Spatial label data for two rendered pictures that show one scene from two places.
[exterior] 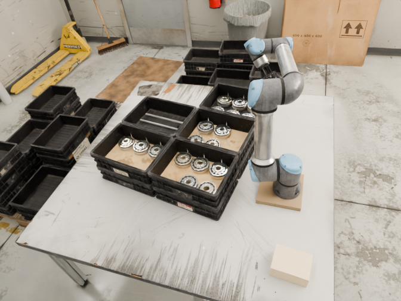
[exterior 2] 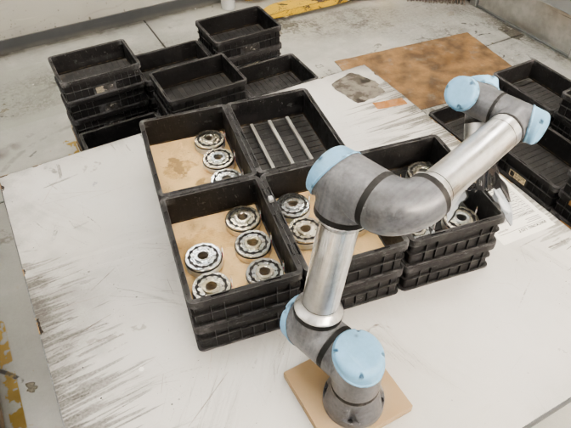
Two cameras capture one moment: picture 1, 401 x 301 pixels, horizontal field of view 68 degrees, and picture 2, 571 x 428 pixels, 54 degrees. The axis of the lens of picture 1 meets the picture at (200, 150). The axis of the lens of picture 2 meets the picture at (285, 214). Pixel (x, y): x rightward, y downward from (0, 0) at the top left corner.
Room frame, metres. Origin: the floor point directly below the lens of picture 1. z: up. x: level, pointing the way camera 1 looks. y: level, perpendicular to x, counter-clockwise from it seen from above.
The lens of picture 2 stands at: (0.38, -0.73, 2.03)
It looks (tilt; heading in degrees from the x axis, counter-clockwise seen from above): 45 degrees down; 40
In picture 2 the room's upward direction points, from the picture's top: 1 degrees counter-clockwise
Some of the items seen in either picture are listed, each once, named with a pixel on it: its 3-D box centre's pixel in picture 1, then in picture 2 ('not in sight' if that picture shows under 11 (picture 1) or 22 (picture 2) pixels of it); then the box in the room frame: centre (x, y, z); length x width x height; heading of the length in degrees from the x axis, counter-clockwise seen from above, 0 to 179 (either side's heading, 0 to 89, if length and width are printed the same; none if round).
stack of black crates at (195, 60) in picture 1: (204, 68); (532, 111); (3.09, -0.18, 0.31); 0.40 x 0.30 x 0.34; 67
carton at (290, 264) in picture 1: (290, 264); not in sight; (0.56, -0.33, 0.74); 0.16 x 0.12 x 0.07; 62
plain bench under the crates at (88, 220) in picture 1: (204, 190); (296, 305); (1.33, 0.01, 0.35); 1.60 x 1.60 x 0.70; 67
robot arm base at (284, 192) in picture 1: (287, 182); (354, 390); (0.98, -0.44, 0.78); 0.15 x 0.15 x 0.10
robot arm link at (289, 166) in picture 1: (288, 168); (355, 363); (0.98, -0.43, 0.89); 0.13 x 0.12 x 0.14; 83
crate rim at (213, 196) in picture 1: (193, 165); (227, 235); (1.07, 0.05, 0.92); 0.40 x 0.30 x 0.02; 58
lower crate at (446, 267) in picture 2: not in sight; (416, 222); (1.58, -0.27, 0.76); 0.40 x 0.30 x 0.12; 58
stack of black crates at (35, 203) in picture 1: (48, 194); (131, 156); (1.58, 1.26, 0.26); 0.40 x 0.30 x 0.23; 157
